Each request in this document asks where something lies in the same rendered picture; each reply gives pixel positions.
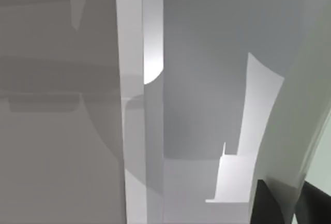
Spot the pale grey curved object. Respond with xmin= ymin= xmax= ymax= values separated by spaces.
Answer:
xmin=254 ymin=1 xmax=331 ymax=224

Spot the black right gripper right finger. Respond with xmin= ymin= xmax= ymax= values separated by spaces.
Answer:
xmin=293 ymin=181 xmax=331 ymax=224

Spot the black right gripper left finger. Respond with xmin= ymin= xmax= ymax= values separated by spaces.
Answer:
xmin=249 ymin=179 xmax=287 ymax=224

